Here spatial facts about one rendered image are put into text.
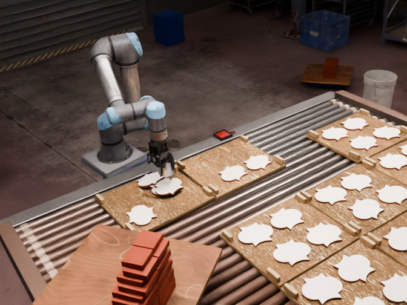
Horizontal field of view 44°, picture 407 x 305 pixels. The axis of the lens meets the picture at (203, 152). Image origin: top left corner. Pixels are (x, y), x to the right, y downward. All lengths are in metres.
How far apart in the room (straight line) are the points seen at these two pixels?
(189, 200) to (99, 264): 0.57
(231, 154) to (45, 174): 2.24
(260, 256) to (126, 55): 1.10
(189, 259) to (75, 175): 2.65
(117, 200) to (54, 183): 2.03
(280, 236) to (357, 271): 0.32
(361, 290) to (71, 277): 0.97
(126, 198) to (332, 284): 0.96
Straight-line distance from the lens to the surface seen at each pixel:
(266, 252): 1.92
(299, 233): 2.01
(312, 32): 6.69
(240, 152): 2.51
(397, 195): 2.26
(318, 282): 1.81
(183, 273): 1.70
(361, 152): 2.55
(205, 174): 2.35
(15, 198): 4.19
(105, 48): 2.34
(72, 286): 1.74
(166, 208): 2.16
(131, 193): 2.28
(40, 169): 4.49
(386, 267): 1.92
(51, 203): 2.36
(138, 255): 1.45
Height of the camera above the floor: 2.23
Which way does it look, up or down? 31 degrees down
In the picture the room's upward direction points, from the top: 4 degrees counter-clockwise
